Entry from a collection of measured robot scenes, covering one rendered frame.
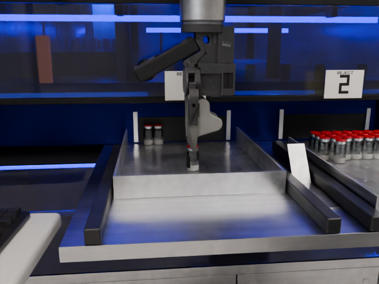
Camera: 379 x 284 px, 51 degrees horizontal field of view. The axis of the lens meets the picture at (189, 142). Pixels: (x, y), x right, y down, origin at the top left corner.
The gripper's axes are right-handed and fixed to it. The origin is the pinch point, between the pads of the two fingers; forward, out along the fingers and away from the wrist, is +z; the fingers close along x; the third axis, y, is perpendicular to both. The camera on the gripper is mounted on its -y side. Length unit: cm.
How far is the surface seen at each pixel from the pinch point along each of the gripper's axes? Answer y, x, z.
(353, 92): 36.8, 13.6, -6.8
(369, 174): 30.9, -5.6, 5.1
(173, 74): -1.8, 13.6, -10.8
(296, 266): 26.9, 13.5, 34.3
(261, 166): 13.1, -0.8, 4.7
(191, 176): -0.9, -12.4, 2.2
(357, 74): 37.4, 13.6, -10.7
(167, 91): -3.3, 13.6, -7.5
